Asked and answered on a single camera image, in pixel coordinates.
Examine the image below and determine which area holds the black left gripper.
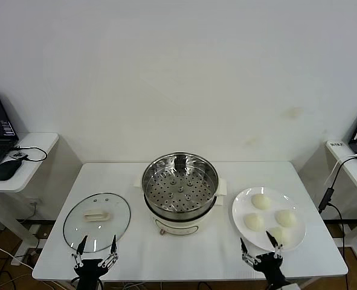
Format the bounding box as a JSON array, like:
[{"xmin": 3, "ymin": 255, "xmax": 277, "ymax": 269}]
[{"xmin": 71, "ymin": 234, "xmax": 119, "ymax": 290}]

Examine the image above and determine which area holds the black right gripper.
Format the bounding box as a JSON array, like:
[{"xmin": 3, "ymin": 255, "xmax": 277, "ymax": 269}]
[{"xmin": 240, "ymin": 231, "xmax": 288, "ymax": 286}]

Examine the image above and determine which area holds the white steamed baozi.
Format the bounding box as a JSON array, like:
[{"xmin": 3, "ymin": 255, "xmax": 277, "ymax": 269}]
[
  {"xmin": 243, "ymin": 212, "xmax": 266, "ymax": 232},
  {"xmin": 251, "ymin": 193, "xmax": 271, "ymax": 210},
  {"xmin": 268, "ymin": 226, "xmax": 292, "ymax": 246},
  {"xmin": 274, "ymin": 209, "xmax": 297, "ymax": 227}
]

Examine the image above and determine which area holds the glass pot lid cream handle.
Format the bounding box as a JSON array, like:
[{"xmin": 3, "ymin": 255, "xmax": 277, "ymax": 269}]
[{"xmin": 62, "ymin": 192, "xmax": 132, "ymax": 254}]

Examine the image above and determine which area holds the perforated steel steamer basket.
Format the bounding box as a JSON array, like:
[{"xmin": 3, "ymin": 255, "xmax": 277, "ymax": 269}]
[{"xmin": 141, "ymin": 152, "xmax": 220, "ymax": 216}]

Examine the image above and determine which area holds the white round plate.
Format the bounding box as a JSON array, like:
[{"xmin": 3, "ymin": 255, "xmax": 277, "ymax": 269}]
[{"xmin": 231, "ymin": 186, "xmax": 307, "ymax": 252}]

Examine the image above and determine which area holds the cream electric cooker pot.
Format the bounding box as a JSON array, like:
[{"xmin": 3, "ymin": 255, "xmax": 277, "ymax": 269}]
[{"xmin": 132, "ymin": 176, "xmax": 228, "ymax": 237}]

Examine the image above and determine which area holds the white side table rounded top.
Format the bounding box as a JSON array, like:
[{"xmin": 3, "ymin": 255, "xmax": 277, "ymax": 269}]
[{"xmin": 0, "ymin": 132, "xmax": 60, "ymax": 266}]

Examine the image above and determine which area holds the black computer mouse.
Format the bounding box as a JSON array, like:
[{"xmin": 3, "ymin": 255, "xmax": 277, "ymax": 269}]
[{"xmin": 0, "ymin": 159, "xmax": 24, "ymax": 181}]

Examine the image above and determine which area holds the white wall socket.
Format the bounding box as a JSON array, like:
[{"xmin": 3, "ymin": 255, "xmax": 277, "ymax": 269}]
[{"xmin": 23, "ymin": 196, "xmax": 43, "ymax": 208}]

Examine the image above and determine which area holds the thin black looped cable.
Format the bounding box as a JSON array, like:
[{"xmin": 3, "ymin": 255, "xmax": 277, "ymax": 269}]
[{"xmin": 11, "ymin": 145, "xmax": 48, "ymax": 163}]

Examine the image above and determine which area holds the white cable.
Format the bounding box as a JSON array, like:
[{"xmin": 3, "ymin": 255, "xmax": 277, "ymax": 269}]
[{"xmin": 324, "ymin": 153, "xmax": 357, "ymax": 185}]

